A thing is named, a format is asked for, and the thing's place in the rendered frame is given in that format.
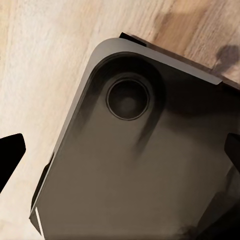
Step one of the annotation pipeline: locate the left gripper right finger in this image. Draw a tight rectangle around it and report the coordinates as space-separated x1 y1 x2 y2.
224 133 240 173

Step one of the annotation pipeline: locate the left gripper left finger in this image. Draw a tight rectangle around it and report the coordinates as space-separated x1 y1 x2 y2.
0 133 26 193

